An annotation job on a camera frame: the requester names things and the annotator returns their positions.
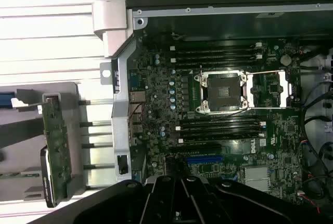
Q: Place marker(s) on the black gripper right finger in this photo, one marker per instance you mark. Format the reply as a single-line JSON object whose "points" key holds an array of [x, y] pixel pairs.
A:
{"points": [[234, 205]]}

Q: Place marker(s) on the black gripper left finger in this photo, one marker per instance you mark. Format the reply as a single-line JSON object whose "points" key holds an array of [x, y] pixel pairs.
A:
{"points": [[109, 203]]}

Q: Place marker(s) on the silver chipset heatsink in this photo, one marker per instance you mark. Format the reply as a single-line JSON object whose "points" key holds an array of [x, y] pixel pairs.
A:
{"points": [[256, 178]]}

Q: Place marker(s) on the blue expansion slot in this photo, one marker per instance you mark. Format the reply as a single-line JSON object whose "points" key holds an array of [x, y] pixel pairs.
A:
{"points": [[204, 159]]}

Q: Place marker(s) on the grey open PC case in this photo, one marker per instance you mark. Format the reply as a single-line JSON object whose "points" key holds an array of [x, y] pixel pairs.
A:
{"points": [[121, 135]]}

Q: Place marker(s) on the RAM slot white latches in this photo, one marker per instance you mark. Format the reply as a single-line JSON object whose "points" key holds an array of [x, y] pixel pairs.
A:
{"points": [[216, 58], [216, 46], [221, 126], [221, 138]]}

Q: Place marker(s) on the wide metal port block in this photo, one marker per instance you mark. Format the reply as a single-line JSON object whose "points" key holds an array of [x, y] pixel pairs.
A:
{"points": [[138, 97], [136, 113]]}

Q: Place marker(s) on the green Dell motherboard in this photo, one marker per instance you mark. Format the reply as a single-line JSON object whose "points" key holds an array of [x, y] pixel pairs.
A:
{"points": [[156, 99]]}

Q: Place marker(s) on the metal CPU socket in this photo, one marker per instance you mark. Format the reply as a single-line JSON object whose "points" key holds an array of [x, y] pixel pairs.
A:
{"points": [[225, 91]]}

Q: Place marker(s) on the thin metal locking lever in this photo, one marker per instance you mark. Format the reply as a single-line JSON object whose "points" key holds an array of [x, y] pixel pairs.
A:
{"points": [[265, 72]]}

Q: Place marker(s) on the hard disk with blue rails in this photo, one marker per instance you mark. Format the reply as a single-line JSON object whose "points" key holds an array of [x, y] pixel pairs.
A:
{"points": [[6, 100]]}

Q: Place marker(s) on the silver coin cell battery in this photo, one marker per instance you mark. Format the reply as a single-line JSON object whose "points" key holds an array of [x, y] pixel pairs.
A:
{"points": [[286, 59]]}

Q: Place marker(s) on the metal socket cover frame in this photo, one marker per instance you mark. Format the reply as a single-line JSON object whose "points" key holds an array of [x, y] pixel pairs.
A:
{"points": [[284, 88]]}

